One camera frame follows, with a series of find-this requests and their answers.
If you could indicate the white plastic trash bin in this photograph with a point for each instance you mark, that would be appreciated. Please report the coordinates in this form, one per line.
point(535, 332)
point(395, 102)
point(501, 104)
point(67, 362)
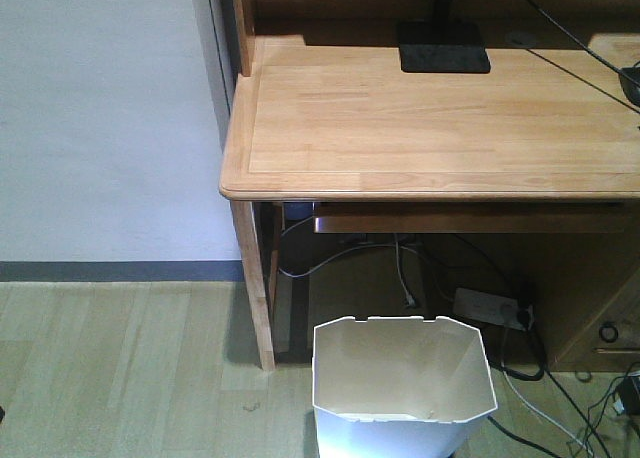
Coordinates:
point(398, 386)

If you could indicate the wooden keyboard tray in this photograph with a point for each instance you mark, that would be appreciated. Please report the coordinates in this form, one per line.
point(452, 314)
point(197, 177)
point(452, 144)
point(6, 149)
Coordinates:
point(471, 217)

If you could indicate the wooden desk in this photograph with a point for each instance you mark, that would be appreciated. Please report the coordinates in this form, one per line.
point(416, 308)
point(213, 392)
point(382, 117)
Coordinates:
point(323, 113)

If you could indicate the white power strip under desk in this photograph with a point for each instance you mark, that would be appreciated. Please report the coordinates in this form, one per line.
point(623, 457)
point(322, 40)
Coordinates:
point(492, 309)

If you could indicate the black monitor stand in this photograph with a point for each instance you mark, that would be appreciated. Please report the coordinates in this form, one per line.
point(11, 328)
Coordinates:
point(441, 45)

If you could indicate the wooden drawer cabinet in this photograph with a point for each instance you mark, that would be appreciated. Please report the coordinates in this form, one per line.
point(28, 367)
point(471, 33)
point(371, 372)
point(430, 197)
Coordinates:
point(590, 318)

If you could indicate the black device on desk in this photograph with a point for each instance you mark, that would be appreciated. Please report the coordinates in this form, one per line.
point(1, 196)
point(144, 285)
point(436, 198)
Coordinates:
point(629, 79)

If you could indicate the black adapter on floor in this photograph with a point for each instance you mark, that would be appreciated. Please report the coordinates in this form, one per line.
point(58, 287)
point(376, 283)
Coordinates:
point(627, 393)

